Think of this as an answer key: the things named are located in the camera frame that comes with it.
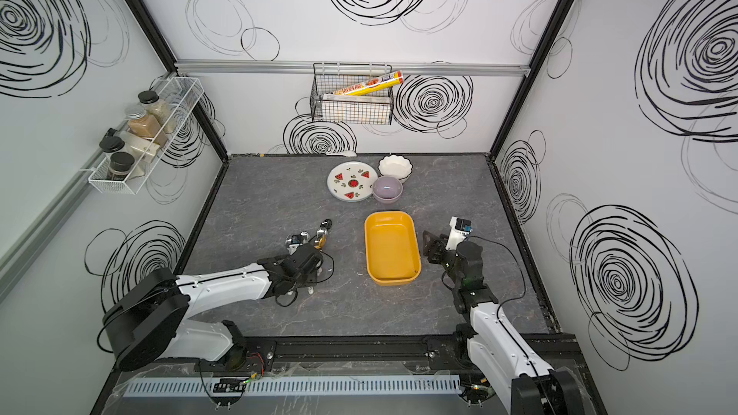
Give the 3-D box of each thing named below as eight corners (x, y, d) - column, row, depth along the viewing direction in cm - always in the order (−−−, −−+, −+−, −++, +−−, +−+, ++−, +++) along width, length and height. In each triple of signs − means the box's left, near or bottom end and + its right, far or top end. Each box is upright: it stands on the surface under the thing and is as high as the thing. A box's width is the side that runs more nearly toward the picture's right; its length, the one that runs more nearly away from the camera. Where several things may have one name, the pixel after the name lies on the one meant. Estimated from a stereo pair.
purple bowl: (372, 205, 106) (372, 197, 102) (372, 182, 113) (372, 173, 109) (402, 205, 106) (403, 197, 102) (400, 182, 113) (401, 173, 109)
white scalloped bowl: (374, 174, 114) (374, 170, 113) (385, 155, 122) (385, 151, 120) (406, 184, 111) (407, 180, 109) (415, 164, 118) (416, 160, 116)
